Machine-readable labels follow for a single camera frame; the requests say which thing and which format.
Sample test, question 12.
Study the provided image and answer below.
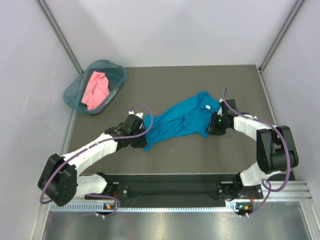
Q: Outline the blue t shirt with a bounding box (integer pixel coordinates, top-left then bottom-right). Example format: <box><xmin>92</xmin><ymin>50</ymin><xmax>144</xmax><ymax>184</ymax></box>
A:
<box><xmin>143</xmin><ymin>91</ymin><xmax>220</xmax><ymax>152</ymax></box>

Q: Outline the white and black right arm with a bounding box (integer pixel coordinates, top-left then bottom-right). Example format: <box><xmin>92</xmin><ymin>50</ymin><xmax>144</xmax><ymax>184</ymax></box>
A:
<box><xmin>206</xmin><ymin>112</ymin><xmax>299</xmax><ymax>198</ymax></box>

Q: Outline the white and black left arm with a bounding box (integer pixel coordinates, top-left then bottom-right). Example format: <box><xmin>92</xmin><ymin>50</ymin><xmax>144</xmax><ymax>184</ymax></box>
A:
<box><xmin>38</xmin><ymin>127</ymin><xmax>147</xmax><ymax>207</ymax></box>

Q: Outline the pink t shirt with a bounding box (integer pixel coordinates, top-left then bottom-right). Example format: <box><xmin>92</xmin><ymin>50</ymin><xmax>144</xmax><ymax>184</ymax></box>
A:
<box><xmin>81</xmin><ymin>71</ymin><xmax>110</xmax><ymax>111</ymax></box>

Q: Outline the teal plastic bin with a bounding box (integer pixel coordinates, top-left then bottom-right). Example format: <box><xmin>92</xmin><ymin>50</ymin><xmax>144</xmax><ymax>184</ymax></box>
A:
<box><xmin>63</xmin><ymin>60</ymin><xmax>127</xmax><ymax>115</ymax></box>

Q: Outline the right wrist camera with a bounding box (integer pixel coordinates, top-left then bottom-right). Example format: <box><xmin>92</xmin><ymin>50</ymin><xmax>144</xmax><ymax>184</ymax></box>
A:
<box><xmin>218</xmin><ymin>98</ymin><xmax>238</xmax><ymax>116</ymax></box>

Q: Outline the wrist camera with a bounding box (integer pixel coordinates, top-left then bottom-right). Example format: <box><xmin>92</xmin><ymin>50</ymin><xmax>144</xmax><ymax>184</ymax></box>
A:
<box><xmin>124</xmin><ymin>112</ymin><xmax>144</xmax><ymax>136</ymax></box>
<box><xmin>218</xmin><ymin>98</ymin><xmax>238</xmax><ymax>116</ymax></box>

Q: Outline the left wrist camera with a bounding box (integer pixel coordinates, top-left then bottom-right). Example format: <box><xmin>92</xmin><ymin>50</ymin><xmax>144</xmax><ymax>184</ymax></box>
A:
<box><xmin>124</xmin><ymin>112</ymin><xmax>144</xmax><ymax>136</ymax></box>

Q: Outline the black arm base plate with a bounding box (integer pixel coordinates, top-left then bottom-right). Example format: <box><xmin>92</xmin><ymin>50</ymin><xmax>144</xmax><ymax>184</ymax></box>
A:
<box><xmin>85</xmin><ymin>173</ymin><xmax>264</xmax><ymax>208</ymax></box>

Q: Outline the slotted grey cable duct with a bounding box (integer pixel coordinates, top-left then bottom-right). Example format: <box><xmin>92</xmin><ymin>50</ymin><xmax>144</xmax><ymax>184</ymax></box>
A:
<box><xmin>50</xmin><ymin>201</ymin><xmax>250</xmax><ymax>213</ymax></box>

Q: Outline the aluminium front rail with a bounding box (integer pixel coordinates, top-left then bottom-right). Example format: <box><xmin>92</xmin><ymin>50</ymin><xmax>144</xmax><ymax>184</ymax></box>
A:
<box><xmin>38</xmin><ymin>181</ymin><xmax>314</xmax><ymax>202</ymax></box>

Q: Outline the right aluminium frame post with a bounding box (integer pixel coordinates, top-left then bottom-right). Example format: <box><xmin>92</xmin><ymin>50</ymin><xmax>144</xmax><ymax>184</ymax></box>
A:
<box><xmin>257</xmin><ymin>0</ymin><xmax>306</xmax><ymax>74</ymax></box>

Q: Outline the aluminium frame post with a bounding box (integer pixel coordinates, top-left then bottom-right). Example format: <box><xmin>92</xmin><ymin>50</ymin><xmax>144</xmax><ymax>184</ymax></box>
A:
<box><xmin>35</xmin><ymin>0</ymin><xmax>83</xmax><ymax>74</ymax></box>
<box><xmin>257</xmin><ymin>0</ymin><xmax>306</xmax><ymax>74</ymax></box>

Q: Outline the left aluminium frame post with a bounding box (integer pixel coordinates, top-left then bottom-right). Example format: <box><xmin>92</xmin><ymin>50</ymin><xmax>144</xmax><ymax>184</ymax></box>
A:
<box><xmin>35</xmin><ymin>0</ymin><xmax>83</xmax><ymax>74</ymax></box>

